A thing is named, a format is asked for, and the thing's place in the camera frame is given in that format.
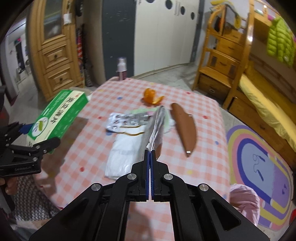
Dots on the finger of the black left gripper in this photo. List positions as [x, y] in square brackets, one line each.
[44, 145]

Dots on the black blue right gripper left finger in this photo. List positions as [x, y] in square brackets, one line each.
[100, 212]

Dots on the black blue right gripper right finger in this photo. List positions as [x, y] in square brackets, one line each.
[198, 212]

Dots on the green white medicine box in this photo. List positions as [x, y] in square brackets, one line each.
[57, 117]

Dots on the grey paper leaflet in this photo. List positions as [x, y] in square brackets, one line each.
[157, 126]

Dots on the brown leather sheath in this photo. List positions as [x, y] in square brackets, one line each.
[186, 128]

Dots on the pink lined trash bin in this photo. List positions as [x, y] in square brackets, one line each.
[246, 201]

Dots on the person's left hand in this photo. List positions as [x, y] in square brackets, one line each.
[11, 185]

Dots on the houndstooth patterned trousers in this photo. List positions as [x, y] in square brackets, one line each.
[30, 203]

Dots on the rainbow oval rug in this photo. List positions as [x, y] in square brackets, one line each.
[255, 164]

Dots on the silver pill blister pack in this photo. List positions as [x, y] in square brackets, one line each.
[116, 121]

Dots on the wooden cabinet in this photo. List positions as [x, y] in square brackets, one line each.
[51, 39]

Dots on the spray bottle white cap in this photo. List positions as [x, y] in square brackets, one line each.
[122, 68]

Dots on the yellow bed sheet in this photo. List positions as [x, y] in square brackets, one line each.
[274, 108]

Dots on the orange peel on table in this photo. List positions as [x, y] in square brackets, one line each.
[150, 97]

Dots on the wooden bunk bed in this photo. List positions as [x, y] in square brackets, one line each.
[240, 106]

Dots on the wooden stair drawers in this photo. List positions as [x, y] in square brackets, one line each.
[222, 50]

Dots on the white wardrobe with holes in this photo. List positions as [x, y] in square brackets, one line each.
[149, 35]

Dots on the green puffer jacket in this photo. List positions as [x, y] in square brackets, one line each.
[280, 43]

